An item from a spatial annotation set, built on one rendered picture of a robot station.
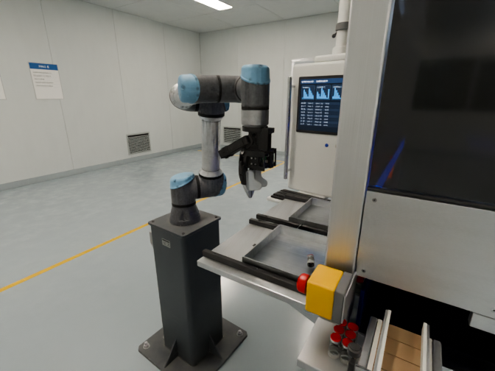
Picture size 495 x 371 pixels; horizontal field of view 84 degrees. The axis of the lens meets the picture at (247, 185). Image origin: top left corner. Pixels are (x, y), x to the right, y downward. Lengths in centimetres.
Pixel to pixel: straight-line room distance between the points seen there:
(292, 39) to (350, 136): 627
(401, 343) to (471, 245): 22
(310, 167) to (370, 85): 120
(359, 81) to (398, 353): 49
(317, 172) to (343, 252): 110
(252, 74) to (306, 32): 596
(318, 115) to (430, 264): 118
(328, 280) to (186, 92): 57
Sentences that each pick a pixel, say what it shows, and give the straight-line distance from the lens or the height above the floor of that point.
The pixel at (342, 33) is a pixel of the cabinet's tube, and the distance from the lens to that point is 169.
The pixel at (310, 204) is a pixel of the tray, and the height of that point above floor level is 89.
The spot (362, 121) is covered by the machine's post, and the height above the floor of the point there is 133.
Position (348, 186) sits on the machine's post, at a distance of 57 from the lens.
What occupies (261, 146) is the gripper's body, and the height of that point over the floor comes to 125.
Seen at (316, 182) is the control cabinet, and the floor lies 88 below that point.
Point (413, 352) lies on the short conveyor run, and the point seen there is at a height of 93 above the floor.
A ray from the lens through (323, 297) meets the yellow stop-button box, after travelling 58.
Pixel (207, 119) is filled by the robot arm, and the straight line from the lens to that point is 121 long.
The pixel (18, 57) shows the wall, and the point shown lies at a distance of 572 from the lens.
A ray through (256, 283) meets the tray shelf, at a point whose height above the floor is 88.
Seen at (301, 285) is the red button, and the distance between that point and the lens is 61.
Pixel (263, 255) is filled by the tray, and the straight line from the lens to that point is 92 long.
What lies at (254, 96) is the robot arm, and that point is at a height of 137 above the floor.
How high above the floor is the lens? 137
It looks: 18 degrees down
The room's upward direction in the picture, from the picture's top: straight up
